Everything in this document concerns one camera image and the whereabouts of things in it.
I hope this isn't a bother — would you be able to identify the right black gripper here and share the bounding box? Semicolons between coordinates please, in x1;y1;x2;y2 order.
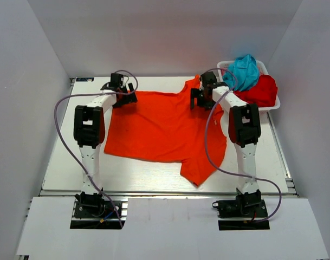
190;88;216;111

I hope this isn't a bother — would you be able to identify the orange t-shirt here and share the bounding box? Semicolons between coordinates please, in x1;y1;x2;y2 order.
103;75;227;186

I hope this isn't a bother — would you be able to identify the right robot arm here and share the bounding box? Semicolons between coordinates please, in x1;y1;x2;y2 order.
190;69;261;196

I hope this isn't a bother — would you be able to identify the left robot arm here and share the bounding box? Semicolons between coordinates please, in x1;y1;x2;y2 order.
73;70;138;195

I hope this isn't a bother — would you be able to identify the white plastic basket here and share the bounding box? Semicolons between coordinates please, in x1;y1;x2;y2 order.
217;55;280;112

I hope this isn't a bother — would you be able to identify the blue t-shirt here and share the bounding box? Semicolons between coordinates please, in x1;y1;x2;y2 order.
223;54;260;92

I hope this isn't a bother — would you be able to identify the blue table label sticker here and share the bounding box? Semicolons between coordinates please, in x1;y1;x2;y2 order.
75;77;94;82

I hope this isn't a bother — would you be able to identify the red t-shirt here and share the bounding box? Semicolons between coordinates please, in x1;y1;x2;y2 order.
234;74;278;108

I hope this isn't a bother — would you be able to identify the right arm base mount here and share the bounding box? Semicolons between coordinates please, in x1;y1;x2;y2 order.
212;190;270;231

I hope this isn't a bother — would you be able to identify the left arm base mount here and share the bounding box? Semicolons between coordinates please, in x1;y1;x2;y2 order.
70;192;127;230

